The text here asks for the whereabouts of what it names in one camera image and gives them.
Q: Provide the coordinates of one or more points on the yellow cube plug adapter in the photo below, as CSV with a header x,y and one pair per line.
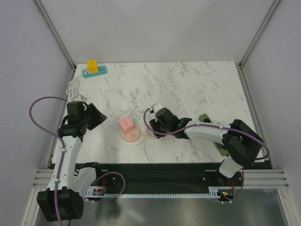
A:
x,y
92,66

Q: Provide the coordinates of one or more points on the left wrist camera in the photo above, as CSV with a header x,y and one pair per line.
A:
x,y
155,108

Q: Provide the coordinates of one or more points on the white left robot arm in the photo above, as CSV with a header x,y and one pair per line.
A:
x,y
63,198

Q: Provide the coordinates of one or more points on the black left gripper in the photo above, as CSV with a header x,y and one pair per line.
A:
x,y
98,117

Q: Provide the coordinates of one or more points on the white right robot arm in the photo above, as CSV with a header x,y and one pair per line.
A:
x,y
238,139

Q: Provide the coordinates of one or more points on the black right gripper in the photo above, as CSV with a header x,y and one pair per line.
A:
x,y
154,125

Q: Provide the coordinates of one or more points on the pink round power socket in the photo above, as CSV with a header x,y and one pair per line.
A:
x,y
131,136

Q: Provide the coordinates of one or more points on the white cable duct rail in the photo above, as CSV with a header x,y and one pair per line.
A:
x,y
97,193

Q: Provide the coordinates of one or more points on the pink cube plug adapter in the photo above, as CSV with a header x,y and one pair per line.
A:
x,y
126,125

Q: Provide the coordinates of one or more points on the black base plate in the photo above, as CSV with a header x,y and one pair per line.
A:
x,y
200,173

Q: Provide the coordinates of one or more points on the green power strip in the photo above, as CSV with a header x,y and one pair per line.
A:
x,y
220,148

